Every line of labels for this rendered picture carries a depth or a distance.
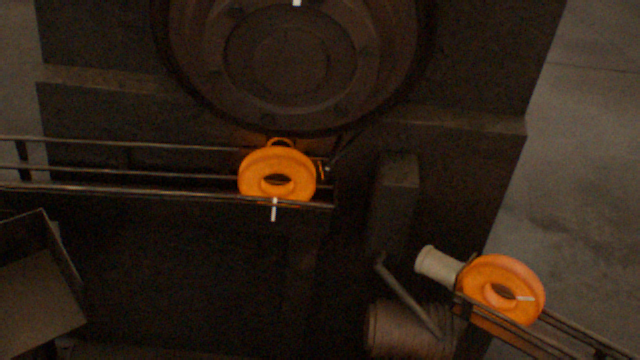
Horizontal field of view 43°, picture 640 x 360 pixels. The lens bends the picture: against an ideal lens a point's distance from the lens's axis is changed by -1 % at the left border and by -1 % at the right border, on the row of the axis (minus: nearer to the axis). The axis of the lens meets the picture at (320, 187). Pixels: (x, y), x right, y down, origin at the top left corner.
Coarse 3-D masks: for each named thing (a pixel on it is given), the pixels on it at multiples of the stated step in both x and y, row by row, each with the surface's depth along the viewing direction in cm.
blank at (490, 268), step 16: (496, 256) 150; (480, 272) 151; (496, 272) 149; (512, 272) 147; (528, 272) 147; (464, 288) 156; (480, 288) 153; (512, 288) 149; (528, 288) 147; (496, 304) 155; (512, 304) 153; (528, 304) 149; (528, 320) 151
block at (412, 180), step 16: (384, 160) 161; (400, 160) 161; (416, 160) 162; (384, 176) 157; (400, 176) 158; (416, 176) 159; (384, 192) 157; (400, 192) 157; (416, 192) 157; (368, 208) 171; (384, 208) 161; (400, 208) 160; (368, 224) 168; (384, 224) 164; (400, 224) 164; (368, 240) 168; (384, 240) 167; (400, 240) 167; (368, 256) 171; (400, 256) 171
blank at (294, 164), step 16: (256, 160) 157; (272, 160) 157; (288, 160) 157; (304, 160) 159; (240, 176) 160; (256, 176) 160; (288, 176) 160; (304, 176) 160; (256, 192) 163; (272, 192) 164; (288, 192) 163; (304, 192) 163
